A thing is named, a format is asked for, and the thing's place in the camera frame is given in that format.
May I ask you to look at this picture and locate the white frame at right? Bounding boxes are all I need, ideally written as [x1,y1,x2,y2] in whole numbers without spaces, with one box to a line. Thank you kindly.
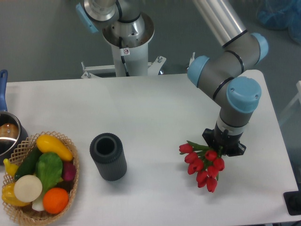
[278,81,301,127]

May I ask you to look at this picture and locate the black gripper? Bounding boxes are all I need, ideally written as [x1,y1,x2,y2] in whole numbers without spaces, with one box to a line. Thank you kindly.
[202,121,246,156]

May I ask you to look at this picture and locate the orange fruit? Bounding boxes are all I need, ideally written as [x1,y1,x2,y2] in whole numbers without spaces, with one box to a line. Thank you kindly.
[43,187,69,214]

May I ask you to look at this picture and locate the green lettuce leaf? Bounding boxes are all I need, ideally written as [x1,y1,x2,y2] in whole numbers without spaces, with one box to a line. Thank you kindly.
[35,152,63,195]

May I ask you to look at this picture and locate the blue handled saucepan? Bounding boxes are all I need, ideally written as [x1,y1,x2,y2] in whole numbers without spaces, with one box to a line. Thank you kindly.
[0,69,28,166]

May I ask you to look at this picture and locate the blue plastic bag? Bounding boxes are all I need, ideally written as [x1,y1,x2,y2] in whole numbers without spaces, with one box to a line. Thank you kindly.
[256,0,301,44]

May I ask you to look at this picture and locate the red tulip bouquet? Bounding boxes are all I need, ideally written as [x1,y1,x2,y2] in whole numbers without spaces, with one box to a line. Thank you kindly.
[179,141,225,193]

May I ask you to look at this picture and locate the dark grey ribbed vase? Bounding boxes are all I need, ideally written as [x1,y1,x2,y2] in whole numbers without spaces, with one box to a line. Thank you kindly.
[89,133,127,181]

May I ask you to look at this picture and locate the yellow squash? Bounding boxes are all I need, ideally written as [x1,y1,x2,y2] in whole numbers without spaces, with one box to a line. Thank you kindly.
[36,134,73,161]

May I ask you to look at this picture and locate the white daikon radish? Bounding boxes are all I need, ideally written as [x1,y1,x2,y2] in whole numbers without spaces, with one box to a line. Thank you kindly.
[14,175,45,211]

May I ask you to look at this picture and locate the black device at edge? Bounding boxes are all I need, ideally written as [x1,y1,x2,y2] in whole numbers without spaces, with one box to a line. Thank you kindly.
[283,191,301,216]

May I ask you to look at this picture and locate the green cucumber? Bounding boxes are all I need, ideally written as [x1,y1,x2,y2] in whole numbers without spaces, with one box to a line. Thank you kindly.
[14,147,42,181]

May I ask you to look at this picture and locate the purple red onion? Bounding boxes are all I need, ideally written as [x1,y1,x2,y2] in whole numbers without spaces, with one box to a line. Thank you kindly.
[62,162,77,181]

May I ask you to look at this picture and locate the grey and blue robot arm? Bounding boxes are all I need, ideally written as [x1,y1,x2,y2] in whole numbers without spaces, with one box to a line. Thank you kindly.
[76,0,269,156]

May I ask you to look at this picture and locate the yellow bell pepper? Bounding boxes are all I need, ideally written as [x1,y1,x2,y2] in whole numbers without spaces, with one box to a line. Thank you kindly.
[2,183,30,207]

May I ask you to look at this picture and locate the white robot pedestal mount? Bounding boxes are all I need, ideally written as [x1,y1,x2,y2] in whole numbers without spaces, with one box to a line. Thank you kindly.
[81,12,166,79]

